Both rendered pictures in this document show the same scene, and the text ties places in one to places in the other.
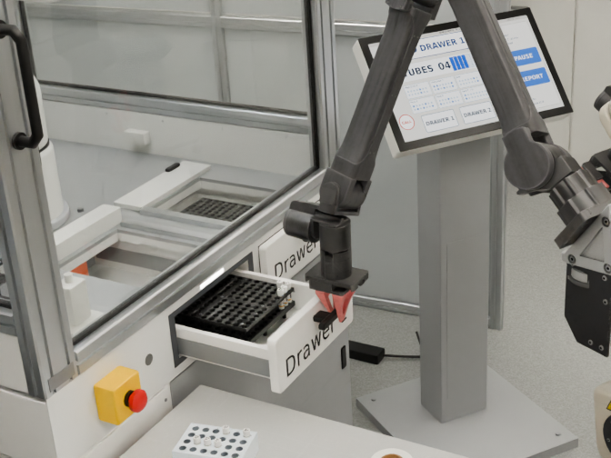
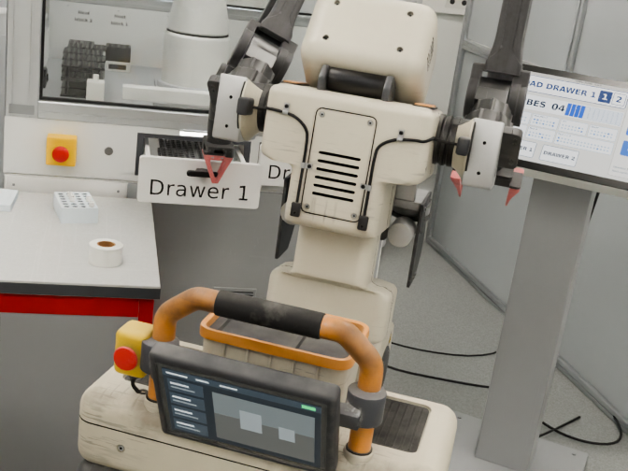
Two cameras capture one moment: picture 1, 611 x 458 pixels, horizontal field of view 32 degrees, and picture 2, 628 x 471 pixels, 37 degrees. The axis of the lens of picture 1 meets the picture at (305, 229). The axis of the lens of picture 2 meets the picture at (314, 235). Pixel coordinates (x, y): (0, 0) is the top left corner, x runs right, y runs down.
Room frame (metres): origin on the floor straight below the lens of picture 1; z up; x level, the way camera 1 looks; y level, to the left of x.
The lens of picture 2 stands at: (0.42, -1.72, 1.50)
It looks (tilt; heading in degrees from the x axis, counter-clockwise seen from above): 19 degrees down; 46
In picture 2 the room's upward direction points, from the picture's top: 8 degrees clockwise
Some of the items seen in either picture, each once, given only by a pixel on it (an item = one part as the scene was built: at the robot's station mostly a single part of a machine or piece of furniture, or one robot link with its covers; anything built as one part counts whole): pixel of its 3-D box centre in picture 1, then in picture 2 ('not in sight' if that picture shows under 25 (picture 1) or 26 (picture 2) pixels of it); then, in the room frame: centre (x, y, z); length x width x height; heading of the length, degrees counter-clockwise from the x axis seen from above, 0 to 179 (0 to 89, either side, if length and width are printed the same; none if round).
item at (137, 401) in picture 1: (135, 400); (60, 153); (1.51, 0.31, 0.88); 0.04 x 0.03 x 0.04; 149
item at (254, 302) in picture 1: (223, 311); (193, 162); (1.81, 0.17, 0.87); 0.22 x 0.18 x 0.06; 59
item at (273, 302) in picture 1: (266, 308); not in sight; (1.76, 0.08, 0.90); 0.18 x 0.02 x 0.01; 149
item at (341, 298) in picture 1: (334, 297); (216, 162); (1.71, -0.05, 0.93); 0.07 x 0.07 x 0.09; 59
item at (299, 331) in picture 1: (313, 329); (200, 182); (1.71, 0.00, 0.87); 0.29 x 0.02 x 0.11; 149
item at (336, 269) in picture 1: (335, 263); (219, 134); (1.71, -0.05, 1.01); 0.10 x 0.07 x 0.07; 59
